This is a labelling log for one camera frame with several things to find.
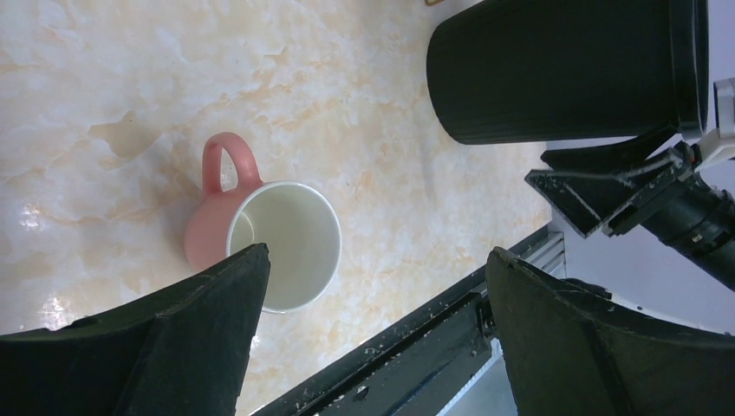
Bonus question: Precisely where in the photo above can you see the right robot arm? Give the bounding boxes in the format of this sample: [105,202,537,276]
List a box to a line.
[525,126,734,289]

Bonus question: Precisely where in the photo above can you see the black trash bin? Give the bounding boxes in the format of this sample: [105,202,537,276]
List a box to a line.
[426,0,709,145]

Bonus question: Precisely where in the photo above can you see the pink mug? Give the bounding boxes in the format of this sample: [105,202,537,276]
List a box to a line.
[184,132,342,314]

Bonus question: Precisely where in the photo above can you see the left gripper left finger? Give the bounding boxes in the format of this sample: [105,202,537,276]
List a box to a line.
[1,244,270,415]

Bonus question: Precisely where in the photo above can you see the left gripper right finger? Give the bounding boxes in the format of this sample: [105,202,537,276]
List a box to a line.
[486,247,734,415]

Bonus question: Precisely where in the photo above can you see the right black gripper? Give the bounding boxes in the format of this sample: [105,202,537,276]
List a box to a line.
[524,128,698,237]

